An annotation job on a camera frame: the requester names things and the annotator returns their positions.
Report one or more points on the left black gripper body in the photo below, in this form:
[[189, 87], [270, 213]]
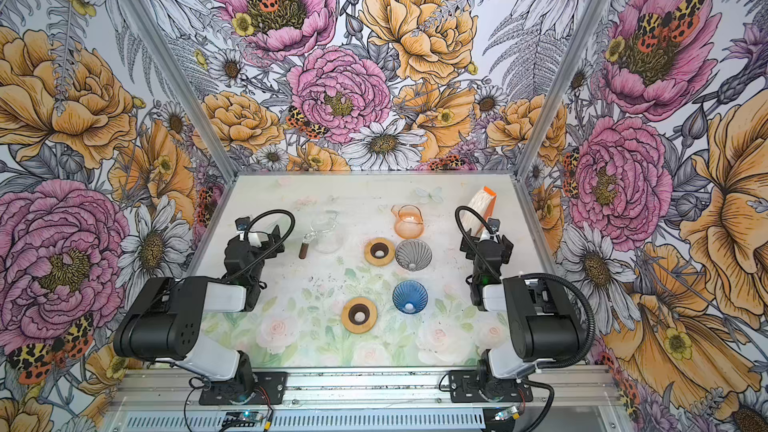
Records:
[[258, 246]]

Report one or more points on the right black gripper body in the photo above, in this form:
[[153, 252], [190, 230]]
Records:
[[486, 249]]

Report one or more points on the coffee filter pack orange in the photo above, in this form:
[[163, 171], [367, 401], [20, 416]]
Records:
[[483, 202]]

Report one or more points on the clear glass carafe brown handle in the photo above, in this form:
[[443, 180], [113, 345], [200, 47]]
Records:
[[325, 235]]

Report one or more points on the blue ribbed dripper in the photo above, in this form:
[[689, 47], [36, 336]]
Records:
[[410, 297]]

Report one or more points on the wooden ring holder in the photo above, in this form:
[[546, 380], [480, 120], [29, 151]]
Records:
[[379, 252], [359, 315]]

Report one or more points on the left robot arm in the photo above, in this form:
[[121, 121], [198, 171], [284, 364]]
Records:
[[163, 324]]

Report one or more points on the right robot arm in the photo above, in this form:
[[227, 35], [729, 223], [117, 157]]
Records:
[[551, 325]]

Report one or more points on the grey ribbed dripper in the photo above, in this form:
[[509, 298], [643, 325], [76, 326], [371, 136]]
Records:
[[413, 255]]

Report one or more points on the orange glass pitcher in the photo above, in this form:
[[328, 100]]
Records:
[[409, 222]]

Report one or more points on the green circuit board right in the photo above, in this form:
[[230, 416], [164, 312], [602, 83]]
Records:
[[509, 413]]

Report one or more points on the green circuit board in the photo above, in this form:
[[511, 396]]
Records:
[[243, 419], [509, 413]]

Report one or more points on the green circuit board left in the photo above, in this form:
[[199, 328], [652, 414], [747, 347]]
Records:
[[243, 419]]

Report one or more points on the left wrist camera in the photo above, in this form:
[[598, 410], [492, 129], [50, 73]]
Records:
[[243, 228]]

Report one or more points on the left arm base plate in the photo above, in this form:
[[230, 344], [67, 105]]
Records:
[[266, 388]]

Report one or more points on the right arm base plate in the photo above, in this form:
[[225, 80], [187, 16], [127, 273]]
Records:
[[472, 386]]

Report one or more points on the aluminium front rail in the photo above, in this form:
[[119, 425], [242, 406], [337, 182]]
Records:
[[168, 390]]

